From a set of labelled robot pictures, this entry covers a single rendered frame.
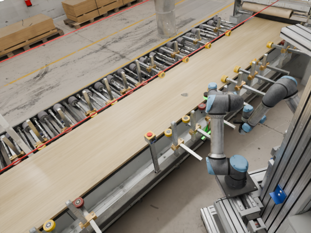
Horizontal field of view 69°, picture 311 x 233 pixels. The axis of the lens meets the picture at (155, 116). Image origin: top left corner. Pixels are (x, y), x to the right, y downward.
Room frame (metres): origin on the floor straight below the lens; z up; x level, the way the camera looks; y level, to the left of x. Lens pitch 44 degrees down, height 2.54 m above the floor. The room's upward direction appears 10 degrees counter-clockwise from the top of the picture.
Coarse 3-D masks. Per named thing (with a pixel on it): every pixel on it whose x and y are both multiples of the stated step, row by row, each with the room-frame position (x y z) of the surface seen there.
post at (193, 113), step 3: (192, 111) 1.48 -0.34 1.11; (195, 111) 1.48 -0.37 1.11; (192, 114) 1.47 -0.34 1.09; (195, 114) 1.47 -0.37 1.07; (192, 117) 1.47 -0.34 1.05; (195, 117) 1.47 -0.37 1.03; (192, 120) 1.47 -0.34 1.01; (195, 120) 1.47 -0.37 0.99; (192, 123) 1.47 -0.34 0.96; (195, 123) 1.47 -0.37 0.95; (192, 126) 1.47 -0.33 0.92; (195, 126) 1.47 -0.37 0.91; (192, 129) 1.47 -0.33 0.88; (192, 135) 1.47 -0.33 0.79; (195, 135) 1.47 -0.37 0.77; (192, 138) 1.47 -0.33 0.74; (195, 138) 1.47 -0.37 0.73
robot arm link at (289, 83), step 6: (282, 78) 1.20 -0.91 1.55; (288, 78) 1.18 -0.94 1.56; (282, 84) 1.13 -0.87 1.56; (288, 84) 1.13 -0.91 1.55; (294, 84) 1.14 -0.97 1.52; (288, 90) 1.10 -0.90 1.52; (294, 90) 1.10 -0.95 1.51; (288, 96) 1.09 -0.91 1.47; (294, 96) 1.08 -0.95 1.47; (288, 102) 1.09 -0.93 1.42; (294, 102) 1.06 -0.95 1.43; (294, 108) 1.05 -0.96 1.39
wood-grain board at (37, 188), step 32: (256, 32) 3.16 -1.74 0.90; (192, 64) 2.59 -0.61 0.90; (224, 64) 2.46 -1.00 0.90; (128, 96) 2.14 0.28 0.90; (160, 96) 2.04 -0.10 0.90; (192, 96) 1.94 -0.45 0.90; (96, 128) 1.70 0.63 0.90; (128, 128) 1.62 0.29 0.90; (160, 128) 1.54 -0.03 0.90; (32, 160) 1.41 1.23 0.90; (64, 160) 1.34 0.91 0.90; (96, 160) 1.28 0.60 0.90; (128, 160) 1.23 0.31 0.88; (0, 192) 1.12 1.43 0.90; (32, 192) 1.06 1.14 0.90; (64, 192) 1.01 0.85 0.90; (0, 224) 0.83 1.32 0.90; (32, 224) 0.79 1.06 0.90
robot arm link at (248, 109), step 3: (246, 105) 1.36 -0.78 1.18; (249, 105) 1.36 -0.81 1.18; (243, 108) 1.36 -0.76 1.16; (246, 108) 1.33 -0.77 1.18; (249, 108) 1.33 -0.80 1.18; (252, 108) 1.32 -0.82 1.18; (243, 111) 1.34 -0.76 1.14; (246, 111) 1.32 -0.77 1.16; (249, 111) 1.31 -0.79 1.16; (243, 114) 1.34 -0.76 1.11; (246, 114) 1.31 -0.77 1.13; (249, 114) 1.29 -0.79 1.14; (243, 117) 1.33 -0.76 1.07; (246, 117) 1.31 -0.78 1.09
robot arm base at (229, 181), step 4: (224, 176) 0.82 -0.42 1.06; (228, 176) 0.78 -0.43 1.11; (228, 180) 0.77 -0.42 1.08; (232, 180) 0.75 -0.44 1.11; (236, 180) 0.73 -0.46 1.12; (240, 180) 0.73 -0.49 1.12; (244, 180) 0.74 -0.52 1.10; (228, 184) 0.75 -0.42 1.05; (232, 184) 0.74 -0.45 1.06; (236, 184) 0.72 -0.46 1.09; (240, 184) 0.72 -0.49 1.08; (244, 184) 0.72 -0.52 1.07; (236, 188) 0.72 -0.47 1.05; (240, 188) 0.71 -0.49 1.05
